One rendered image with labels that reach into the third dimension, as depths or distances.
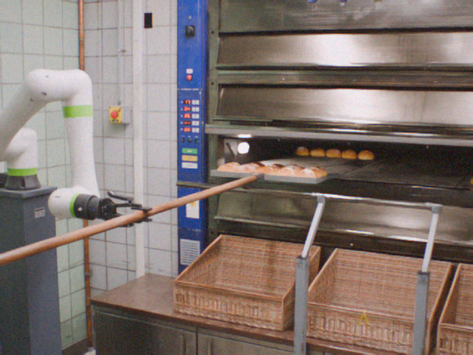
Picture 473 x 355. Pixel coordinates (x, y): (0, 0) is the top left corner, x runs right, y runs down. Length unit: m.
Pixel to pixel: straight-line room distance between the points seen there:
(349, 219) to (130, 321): 1.15
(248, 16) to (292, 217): 1.02
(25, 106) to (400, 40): 1.65
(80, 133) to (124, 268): 1.51
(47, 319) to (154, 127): 1.24
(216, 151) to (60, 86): 1.21
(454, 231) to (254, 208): 0.99
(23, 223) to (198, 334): 0.93
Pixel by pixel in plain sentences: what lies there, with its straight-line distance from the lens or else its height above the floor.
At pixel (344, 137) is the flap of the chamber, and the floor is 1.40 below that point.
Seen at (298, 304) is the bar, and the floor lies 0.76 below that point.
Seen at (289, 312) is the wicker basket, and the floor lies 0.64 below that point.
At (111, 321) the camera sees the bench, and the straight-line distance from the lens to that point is 3.23.
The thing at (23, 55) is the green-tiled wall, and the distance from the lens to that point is 3.49.
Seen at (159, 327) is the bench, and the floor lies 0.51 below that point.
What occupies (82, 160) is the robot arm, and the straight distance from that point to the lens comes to 2.44.
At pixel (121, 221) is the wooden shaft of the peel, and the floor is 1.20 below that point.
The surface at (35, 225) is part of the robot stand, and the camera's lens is 2.72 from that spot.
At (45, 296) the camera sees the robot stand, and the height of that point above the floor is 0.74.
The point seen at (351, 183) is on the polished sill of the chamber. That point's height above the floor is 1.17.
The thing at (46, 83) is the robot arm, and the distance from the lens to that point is 2.33.
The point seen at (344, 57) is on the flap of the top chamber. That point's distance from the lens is 3.04.
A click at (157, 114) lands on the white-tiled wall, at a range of 3.51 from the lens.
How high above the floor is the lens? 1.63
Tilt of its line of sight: 8 degrees down
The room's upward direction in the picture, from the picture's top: straight up
